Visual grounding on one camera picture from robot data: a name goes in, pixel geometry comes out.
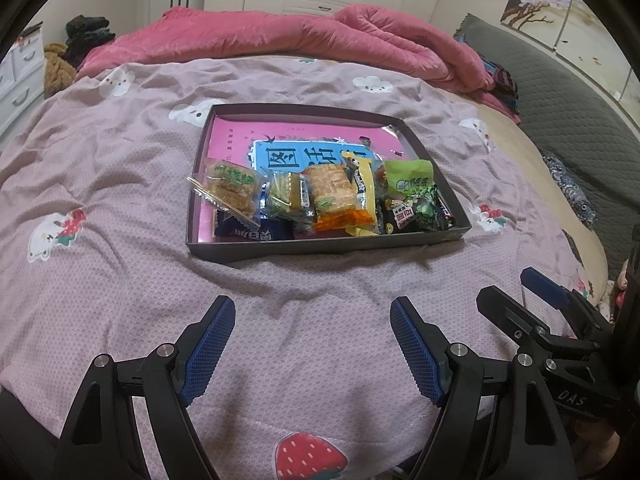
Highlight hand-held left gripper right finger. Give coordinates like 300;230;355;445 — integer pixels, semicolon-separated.
389;296;571;480

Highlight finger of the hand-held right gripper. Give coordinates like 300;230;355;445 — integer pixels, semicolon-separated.
520;267;613;343
477;285;601;361

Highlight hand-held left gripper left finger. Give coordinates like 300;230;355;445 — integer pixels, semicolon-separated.
52;295;237;480

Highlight brown chocolate bar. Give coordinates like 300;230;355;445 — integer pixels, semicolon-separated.
434;200;459;231

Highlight dark shallow box tray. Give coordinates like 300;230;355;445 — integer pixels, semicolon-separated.
186;103;472;266

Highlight dark green snack packet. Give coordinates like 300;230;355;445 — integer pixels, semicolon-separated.
379;185;451;234

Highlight clear green-label cracker packet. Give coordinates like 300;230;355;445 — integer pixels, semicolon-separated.
187;157;264;222

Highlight light green snack packet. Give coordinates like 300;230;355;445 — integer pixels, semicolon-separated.
384;159;434;197

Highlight small green snack packet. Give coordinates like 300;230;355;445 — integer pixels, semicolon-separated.
265;172;314;222

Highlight clear-wrapped red candy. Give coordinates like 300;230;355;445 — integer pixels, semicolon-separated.
372;167;391;201

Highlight long yellow snack packet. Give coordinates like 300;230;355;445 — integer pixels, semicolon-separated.
342;154;382;237

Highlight orange cracker packet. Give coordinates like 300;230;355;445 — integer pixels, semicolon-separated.
302;162;377;234

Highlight person's right hand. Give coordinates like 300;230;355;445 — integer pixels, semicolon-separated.
570;412;622;466

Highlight dark patterned cloth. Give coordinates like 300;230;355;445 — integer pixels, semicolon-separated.
542;152;599;232

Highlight beige mattress sheet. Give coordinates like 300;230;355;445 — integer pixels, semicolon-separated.
475;100;609;281

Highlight blue snack packet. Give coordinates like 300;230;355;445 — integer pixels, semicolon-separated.
215;209;297;242

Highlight pink printed bedsheet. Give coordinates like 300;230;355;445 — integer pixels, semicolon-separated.
0;55;611;480

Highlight colourful folded clothes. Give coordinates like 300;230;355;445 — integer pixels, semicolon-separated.
482;57;522;117

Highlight brown plush toy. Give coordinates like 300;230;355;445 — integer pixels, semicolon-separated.
42;42;77;99

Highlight pink quilt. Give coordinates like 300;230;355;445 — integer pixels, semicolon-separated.
75;4;521;126

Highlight white drawer cabinet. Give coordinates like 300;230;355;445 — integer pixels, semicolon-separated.
0;22;48;136

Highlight dark clothes pile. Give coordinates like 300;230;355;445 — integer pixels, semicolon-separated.
65;14;117;69

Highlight wall painting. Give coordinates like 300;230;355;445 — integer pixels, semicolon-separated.
500;0;640;107

